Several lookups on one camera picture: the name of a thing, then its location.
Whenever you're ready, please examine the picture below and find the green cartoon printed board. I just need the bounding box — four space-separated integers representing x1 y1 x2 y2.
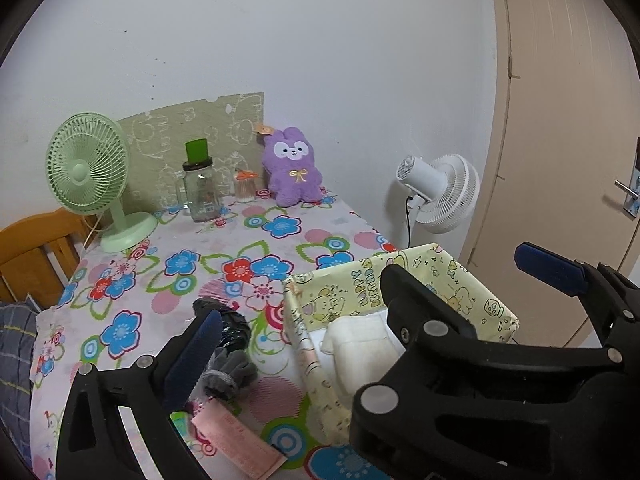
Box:
116 92 266 211

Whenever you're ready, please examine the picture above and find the black plastic bag bundle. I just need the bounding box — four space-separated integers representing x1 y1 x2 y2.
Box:
192 297 251 353

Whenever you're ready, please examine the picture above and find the beige door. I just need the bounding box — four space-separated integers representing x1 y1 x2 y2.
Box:
459 0 640 350

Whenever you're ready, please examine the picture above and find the floral tablecloth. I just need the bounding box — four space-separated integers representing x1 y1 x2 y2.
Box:
29 186 401 480

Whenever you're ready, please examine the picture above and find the green desk fan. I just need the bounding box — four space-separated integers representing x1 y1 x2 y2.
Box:
46 112 159 254

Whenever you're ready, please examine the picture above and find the green plastic tube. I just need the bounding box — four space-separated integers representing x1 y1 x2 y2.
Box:
184 137 211 164

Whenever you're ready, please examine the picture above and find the white cloth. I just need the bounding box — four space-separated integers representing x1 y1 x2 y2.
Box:
320 310 403 397

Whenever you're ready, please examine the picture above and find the black fan cable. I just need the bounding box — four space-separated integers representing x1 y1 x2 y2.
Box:
403 194 417 252

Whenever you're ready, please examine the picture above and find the grey plaid bedding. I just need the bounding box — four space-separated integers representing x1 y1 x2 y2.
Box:
0 301 40 443

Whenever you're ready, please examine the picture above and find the yellow printed fabric storage box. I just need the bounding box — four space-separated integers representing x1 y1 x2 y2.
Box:
282 242 521 448

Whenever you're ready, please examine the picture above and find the metal door handle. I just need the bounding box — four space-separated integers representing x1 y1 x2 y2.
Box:
613 157 640 217

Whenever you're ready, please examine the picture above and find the green fan white cable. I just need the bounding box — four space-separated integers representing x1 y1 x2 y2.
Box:
81 212 109 252

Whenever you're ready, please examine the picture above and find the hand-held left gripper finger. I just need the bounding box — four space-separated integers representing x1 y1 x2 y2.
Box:
56 308 222 480

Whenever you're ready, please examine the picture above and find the purple plush bunny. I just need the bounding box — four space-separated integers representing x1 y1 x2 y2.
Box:
254 122 324 209

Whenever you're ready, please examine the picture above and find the white clip fan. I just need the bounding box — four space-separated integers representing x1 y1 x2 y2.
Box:
397 152 481 236

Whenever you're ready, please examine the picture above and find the glass jar mug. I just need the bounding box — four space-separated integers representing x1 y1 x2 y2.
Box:
175 157 224 224

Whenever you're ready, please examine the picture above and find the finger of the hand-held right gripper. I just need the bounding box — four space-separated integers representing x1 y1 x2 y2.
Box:
349 262 640 480
515 241 640 348

